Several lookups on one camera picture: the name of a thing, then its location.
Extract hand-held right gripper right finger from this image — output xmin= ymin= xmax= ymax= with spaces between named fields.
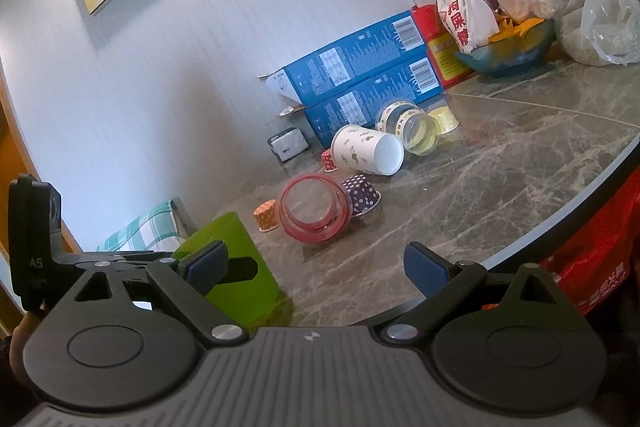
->
xmin=380 ymin=243 xmax=568 ymax=344

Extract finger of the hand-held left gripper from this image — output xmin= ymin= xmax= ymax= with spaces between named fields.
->
xmin=82 ymin=249 xmax=177 ymax=266
xmin=227 ymin=257 xmax=261 ymax=284

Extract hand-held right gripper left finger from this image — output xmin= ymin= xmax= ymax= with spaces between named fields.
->
xmin=75 ymin=241 xmax=249 ymax=348

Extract green plastic cup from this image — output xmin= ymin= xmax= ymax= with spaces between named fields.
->
xmin=172 ymin=212 xmax=281 ymax=323

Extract orange small paper cup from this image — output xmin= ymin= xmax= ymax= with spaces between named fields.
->
xmin=253 ymin=200 xmax=279 ymax=233

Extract red translucent plastic cup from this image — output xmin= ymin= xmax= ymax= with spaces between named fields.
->
xmin=277 ymin=174 xmax=354 ymax=247

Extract purple dotted paper cup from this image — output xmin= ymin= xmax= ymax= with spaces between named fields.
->
xmin=341 ymin=174 xmax=383 ymax=217

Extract white patterned paper cup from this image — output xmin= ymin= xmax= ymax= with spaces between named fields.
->
xmin=330 ymin=124 xmax=405 ymax=176

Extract clear yellow-patterned plastic cup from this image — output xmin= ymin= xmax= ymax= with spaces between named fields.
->
xmin=375 ymin=99 xmax=441 ymax=156

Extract yellow paper cup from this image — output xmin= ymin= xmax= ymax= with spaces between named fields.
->
xmin=427 ymin=105 xmax=460 ymax=136

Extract green plaid chair cushion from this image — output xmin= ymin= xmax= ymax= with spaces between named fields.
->
xmin=97 ymin=198 xmax=187 ymax=254

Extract blue cardboard box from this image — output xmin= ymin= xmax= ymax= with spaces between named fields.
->
xmin=257 ymin=10 xmax=427 ymax=106
xmin=269 ymin=56 xmax=444 ymax=148

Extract red box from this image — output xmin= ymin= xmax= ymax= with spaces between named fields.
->
xmin=411 ymin=4 xmax=477 ymax=90

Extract blue glass bowl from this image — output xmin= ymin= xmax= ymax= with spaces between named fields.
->
xmin=452 ymin=18 xmax=557 ymax=80

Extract yellow snack packets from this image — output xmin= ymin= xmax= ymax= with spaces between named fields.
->
xmin=487 ymin=13 xmax=545 ymax=44

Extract white cloth pouch red print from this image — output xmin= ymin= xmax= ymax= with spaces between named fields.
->
xmin=436 ymin=0 xmax=501 ymax=56

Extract clear plastic bag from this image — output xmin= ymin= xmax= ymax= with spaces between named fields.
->
xmin=554 ymin=0 xmax=640 ymax=68

